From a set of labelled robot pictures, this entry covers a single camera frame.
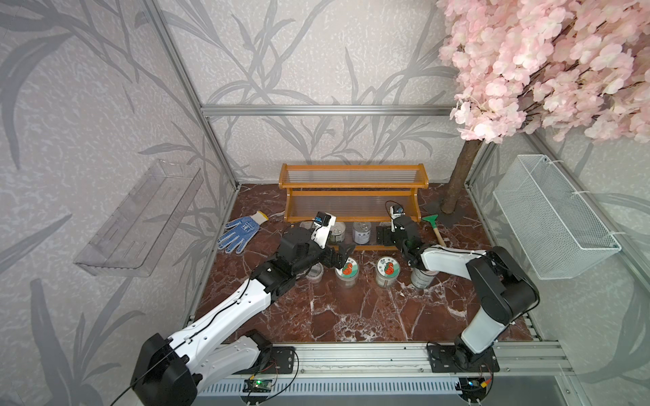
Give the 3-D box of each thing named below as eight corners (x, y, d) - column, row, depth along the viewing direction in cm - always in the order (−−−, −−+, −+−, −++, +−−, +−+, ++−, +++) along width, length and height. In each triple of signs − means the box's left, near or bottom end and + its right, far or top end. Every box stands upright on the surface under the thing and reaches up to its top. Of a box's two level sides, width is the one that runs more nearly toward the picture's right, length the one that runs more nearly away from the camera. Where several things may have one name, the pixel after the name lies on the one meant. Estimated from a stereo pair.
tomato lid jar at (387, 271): (376, 288, 90) (378, 278, 83) (374, 267, 95) (376, 256, 88) (397, 288, 90) (402, 278, 83) (394, 267, 95) (398, 256, 88)
